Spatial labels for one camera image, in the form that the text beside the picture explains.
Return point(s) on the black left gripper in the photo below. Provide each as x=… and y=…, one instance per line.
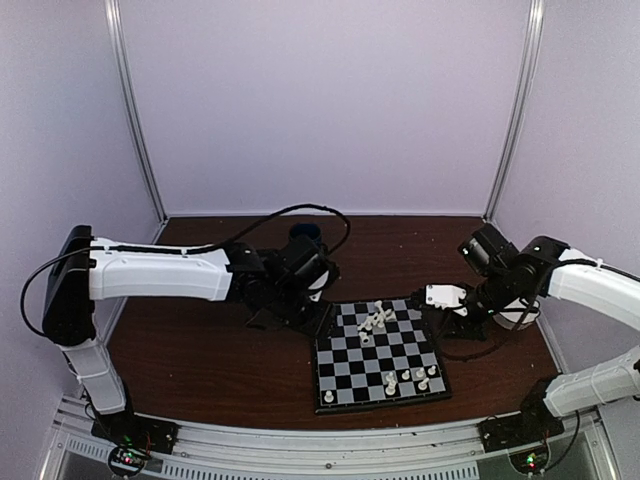
x=318, y=326

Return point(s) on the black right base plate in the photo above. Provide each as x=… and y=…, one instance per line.
x=509, y=432

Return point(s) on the left aluminium frame post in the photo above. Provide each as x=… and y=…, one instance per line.
x=117, y=36

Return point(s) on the white chess piece pile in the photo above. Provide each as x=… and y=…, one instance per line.
x=375, y=321

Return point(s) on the right aluminium frame post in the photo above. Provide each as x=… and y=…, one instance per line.
x=527, y=70

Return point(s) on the dark blue mug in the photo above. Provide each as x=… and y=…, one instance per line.
x=309, y=230

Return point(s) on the black and white chessboard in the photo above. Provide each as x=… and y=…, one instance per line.
x=356, y=373

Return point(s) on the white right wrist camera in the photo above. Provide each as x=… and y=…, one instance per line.
x=446, y=297

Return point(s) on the white scalloped bowl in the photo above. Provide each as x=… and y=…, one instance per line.
x=510, y=318

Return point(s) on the white chess king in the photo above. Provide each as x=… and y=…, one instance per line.
x=391, y=384

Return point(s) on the aluminium front rail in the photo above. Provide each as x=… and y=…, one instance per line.
x=202, y=451

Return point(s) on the aluminium frame post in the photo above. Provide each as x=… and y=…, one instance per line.
x=117, y=36
x=527, y=70

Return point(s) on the white chess bishop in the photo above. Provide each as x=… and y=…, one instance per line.
x=423, y=385

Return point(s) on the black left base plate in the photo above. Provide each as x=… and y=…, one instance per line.
x=137, y=432

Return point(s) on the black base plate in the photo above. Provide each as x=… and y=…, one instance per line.
x=137, y=432
x=509, y=432

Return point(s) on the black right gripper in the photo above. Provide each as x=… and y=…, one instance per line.
x=464, y=330

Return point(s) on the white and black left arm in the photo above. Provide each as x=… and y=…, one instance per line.
x=287, y=283

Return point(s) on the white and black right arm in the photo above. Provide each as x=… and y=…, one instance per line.
x=515, y=279

